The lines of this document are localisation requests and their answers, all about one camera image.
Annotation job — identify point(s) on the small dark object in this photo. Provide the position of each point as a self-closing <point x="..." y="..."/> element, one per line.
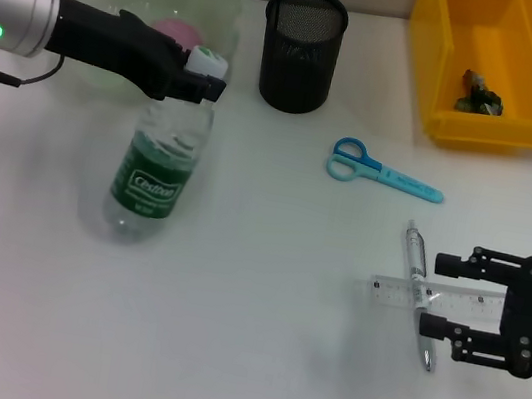
<point x="479" y="99"/>

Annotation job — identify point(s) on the transparent plastic ruler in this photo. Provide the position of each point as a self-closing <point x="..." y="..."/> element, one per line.
<point x="393" y="290"/>

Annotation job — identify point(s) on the clear water bottle green label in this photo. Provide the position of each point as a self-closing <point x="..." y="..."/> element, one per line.
<point x="152" y="181"/>

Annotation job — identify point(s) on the silver ballpoint pen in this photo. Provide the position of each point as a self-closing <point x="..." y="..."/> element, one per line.
<point x="416" y="259"/>

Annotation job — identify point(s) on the pink peach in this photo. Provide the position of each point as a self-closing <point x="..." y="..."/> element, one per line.
<point x="181" y="30"/>

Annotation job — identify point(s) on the yellow plastic bin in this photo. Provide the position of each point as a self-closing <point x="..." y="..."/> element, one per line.
<point x="509" y="132"/>

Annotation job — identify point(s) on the blue cyan scissors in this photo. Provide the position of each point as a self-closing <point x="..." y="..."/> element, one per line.
<point x="410" y="184"/>

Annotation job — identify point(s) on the black mesh pen cup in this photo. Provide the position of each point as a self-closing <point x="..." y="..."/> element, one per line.
<point x="296" y="73"/>

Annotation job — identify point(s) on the green glass fruit bowl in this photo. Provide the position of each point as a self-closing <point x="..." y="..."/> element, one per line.
<point x="215" y="9"/>

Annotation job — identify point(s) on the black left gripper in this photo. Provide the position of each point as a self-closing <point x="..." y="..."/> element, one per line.
<point x="108" y="43"/>

